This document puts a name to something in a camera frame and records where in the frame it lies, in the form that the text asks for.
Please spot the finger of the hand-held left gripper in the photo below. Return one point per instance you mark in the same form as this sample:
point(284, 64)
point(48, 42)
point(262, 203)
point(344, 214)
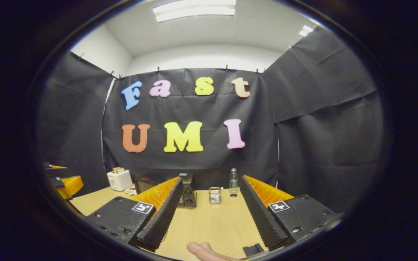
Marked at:
point(57, 171)
point(73, 185)

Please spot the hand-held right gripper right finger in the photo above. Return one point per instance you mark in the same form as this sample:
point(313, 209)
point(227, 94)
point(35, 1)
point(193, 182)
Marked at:
point(258, 214)

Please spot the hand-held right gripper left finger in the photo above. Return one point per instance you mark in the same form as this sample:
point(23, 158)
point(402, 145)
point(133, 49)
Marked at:
point(167, 214)

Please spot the black electric oven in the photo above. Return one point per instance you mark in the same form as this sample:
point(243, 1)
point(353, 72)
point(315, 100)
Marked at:
point(189, 194)

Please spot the green water bottle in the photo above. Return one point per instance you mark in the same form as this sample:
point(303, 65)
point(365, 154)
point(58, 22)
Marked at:
point(233, 181)

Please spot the divided white snack dish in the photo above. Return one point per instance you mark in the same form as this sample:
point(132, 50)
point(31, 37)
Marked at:
point(131, 191)

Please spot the white toaster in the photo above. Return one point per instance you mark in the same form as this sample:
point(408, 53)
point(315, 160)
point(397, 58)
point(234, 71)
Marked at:
point(119, 181)

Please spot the black backdrop cloth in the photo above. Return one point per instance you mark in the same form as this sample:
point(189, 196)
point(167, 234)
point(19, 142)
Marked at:
point(303, 145)

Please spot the small ceiling light panel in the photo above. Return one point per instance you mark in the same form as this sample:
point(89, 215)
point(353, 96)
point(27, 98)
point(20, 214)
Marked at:
point(306, 30)

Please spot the large ceiling light panel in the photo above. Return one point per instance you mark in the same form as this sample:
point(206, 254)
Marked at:
point(194, 10)

